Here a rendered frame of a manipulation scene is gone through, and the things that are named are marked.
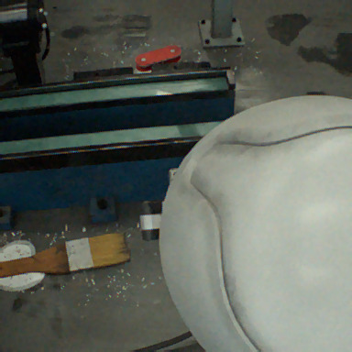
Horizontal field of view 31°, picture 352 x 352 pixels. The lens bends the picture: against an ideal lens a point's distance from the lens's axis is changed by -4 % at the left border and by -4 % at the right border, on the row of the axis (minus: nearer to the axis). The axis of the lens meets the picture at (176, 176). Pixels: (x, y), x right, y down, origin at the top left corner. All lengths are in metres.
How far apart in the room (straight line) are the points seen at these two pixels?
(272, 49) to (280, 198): 1.06
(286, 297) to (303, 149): 0.04
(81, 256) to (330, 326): 0.78
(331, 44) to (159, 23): 0.34
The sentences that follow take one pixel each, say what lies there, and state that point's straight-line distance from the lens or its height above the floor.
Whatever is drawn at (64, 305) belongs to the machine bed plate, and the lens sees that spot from 0.91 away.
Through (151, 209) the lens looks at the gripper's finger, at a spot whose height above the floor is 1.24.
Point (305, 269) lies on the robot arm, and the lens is 0.16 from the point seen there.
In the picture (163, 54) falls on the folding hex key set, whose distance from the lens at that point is 1.17.
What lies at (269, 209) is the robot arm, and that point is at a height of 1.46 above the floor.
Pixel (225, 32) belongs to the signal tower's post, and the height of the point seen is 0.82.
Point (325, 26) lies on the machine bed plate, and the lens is 1.30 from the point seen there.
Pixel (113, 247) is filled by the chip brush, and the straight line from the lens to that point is 0.93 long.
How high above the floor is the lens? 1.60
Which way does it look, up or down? 52 degrees down
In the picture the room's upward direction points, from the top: 2 degrees counter-clockwise
